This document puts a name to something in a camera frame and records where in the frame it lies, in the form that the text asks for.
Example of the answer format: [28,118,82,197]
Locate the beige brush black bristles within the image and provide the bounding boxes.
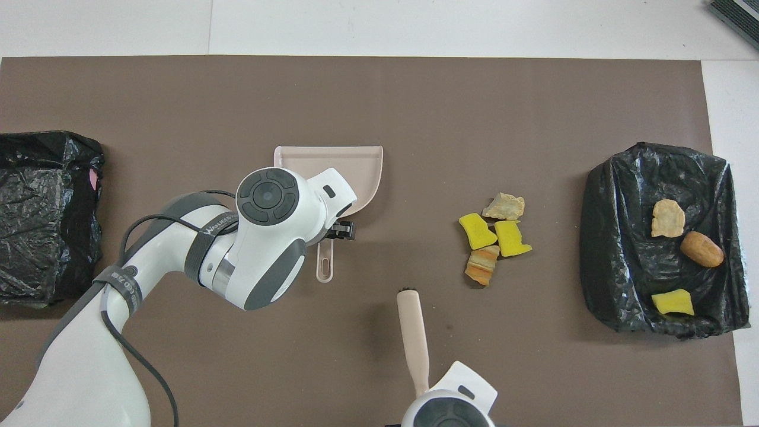
[396,287,430,398]

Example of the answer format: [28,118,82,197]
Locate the yellow boot-shaped sponge piece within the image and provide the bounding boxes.
[494,220,533,258]
[458,212,499,251]

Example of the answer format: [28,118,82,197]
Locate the brown toy nugget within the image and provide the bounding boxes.
[680,231,725,268]

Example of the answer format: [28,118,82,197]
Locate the black bag bin pink mark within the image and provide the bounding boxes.
[0,130,106,308]

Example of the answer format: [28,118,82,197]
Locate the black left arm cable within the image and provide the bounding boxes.
[98,190,238,427]

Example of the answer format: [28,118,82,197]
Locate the pale yellow sponge chunk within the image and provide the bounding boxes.
[481,192,526,221]

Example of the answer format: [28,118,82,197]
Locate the striped toy croissant piece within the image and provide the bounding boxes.
[464,245,500,287]
[651,199,686,238]

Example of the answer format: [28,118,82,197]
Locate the brown table mat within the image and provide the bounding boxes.
[0,55,743,427]

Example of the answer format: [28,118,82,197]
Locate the beige plastic dustpan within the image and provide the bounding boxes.
[273,145,384,283]

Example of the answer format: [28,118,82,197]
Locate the yellow sponge green backing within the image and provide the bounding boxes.
[651,289,695,317]

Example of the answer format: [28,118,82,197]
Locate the grey ribbed device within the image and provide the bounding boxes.
[707,0,759,51]

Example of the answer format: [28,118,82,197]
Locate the black bag lined bin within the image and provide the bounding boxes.
[579,141,751,340]

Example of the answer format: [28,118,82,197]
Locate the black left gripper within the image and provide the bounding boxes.
[320,221,355,243]

